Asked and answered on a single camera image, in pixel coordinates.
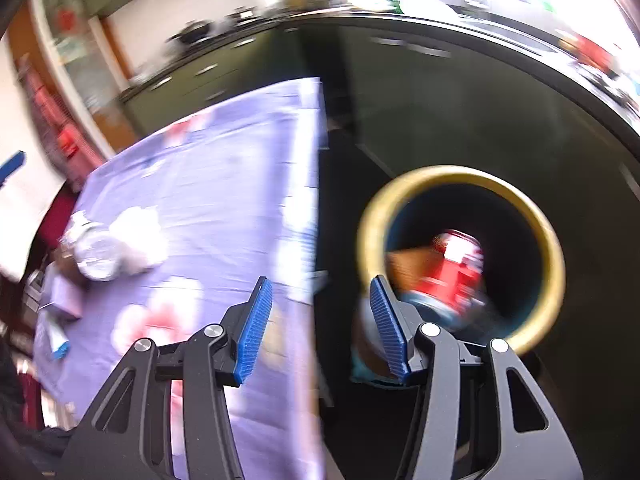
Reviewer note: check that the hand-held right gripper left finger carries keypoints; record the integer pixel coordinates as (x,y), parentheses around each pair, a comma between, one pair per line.
(255,330)

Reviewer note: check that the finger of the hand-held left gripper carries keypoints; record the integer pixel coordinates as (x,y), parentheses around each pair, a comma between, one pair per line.
(11,166)

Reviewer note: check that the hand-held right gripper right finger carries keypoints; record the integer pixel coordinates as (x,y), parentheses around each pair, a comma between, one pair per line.
(390,330)

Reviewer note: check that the orange foam net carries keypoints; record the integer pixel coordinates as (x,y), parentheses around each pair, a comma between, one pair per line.
(407,270)

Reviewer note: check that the red soda can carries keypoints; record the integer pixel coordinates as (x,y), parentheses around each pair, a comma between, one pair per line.
(450,280)

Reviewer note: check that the clear plastic bottle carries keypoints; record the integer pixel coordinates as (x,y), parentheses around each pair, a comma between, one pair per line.
(95,250)

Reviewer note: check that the white tissue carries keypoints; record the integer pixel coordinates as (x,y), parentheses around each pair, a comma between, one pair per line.
(140,240)

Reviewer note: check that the yellow-rimmed dark bin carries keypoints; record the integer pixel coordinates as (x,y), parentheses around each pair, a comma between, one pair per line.
(545,240)

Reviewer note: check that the white cloth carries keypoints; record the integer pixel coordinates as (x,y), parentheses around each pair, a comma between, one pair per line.
(20,220)

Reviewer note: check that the red checked apron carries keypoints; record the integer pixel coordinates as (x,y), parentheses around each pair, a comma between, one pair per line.
(55,120)

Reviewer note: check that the red wooden chair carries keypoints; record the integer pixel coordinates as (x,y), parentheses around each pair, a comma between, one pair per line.
(52,220)

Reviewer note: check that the purple floral tablecloth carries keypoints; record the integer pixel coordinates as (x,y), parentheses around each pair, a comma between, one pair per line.
(225,185)

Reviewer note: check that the green lower cabinets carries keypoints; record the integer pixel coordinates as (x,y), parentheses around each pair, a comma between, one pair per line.
(200,80)

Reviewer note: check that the black wok with lid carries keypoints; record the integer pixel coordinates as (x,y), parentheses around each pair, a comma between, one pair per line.
(190,31)

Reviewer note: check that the red container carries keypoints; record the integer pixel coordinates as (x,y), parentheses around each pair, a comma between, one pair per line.
(595,51)

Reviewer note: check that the sliding door frame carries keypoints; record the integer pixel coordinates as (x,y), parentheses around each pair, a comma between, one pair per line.
(75,70)

